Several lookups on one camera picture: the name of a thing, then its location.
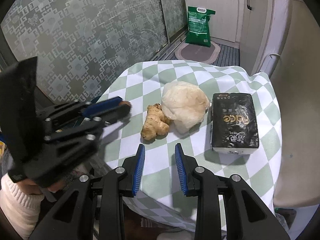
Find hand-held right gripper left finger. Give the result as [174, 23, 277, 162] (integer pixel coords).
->
[29, 144, 146, 240]

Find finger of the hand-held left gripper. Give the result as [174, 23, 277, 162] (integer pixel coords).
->
[44, 102, 132, 143]
[36, 96, 125, 123]

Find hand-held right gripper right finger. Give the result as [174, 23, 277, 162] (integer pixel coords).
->
[174, 142, 292, 240]

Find person's left hand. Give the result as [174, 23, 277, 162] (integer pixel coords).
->
[25, 177, 63, 196]

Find ginger root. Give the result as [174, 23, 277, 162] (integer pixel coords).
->
[141, 103, 173, 140]

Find crumpled white tissue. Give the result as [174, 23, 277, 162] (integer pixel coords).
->
[161, 81, 210, 134]

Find patterned glass sliding door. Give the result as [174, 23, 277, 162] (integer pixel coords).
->
[159, 0, 188, 43]
[0, 0, 170, 103]

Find black tissue pack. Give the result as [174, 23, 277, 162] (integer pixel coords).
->
[207, 92, 260, 154]

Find green white checkered tablecloth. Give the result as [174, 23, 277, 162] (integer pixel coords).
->
[96, 59, 283, 233]

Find grey oval floor mat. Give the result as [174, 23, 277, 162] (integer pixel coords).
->
[174, 42, 221, 65]

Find green rice bag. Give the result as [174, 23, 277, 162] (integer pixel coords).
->
[185, 6, 216, 47]

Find grey striped floor mat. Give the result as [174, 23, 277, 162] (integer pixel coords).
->
[212, 40, 240, 67]

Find white plastic pipe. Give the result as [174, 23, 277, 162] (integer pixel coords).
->
[265, 53, 282, 77]

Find white kitchen cabinet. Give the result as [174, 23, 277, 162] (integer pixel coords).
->
[182, 0, 244, 43]

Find beige refrigerator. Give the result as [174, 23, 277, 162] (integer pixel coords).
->
[250, 0, 320, 205]

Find white cabinet black handles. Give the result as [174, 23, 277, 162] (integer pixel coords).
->
[236, 0, 275, 75]

